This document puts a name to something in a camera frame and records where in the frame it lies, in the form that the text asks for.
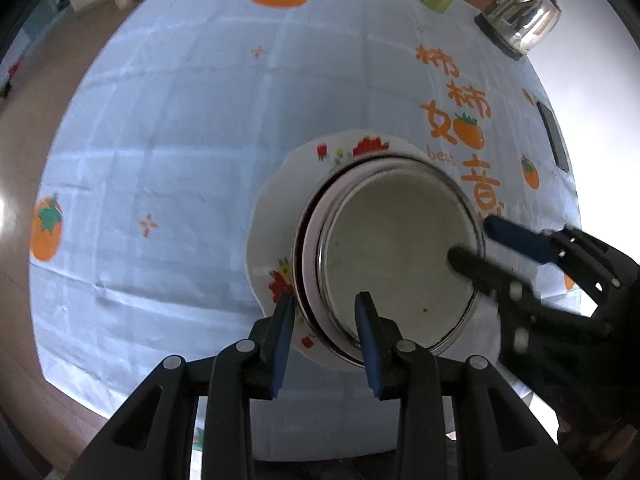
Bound white plate with red flowers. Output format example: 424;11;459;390
246;129;437;372

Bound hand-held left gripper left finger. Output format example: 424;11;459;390
70;292;296;480

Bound stainless steel electric kettle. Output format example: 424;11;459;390
474;0;562;59

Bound small white bowl steel rim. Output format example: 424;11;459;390
314;165;487;357

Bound pink plastic bowl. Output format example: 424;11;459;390
301;159;471;361

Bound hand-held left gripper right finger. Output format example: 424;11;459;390
353;291;561;480

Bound light blue persimmon print tablecloth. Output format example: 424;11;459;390
27;0;583;461

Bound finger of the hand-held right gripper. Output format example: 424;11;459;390
483;215;568;266
446;245;533;313

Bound black smartphone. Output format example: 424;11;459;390
535;101;571;173

